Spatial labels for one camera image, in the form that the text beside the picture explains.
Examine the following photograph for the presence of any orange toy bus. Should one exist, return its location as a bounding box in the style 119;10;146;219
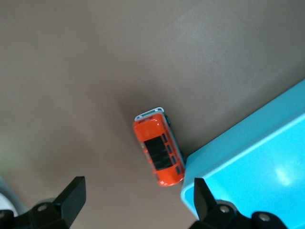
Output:
132;107;186;187

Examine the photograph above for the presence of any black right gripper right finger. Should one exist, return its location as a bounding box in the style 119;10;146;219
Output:
188;177;290;229

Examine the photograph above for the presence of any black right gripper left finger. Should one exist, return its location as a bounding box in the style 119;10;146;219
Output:
0;176;87;229

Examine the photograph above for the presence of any blue plastic box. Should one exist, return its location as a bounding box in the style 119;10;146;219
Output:
180;78;305;229

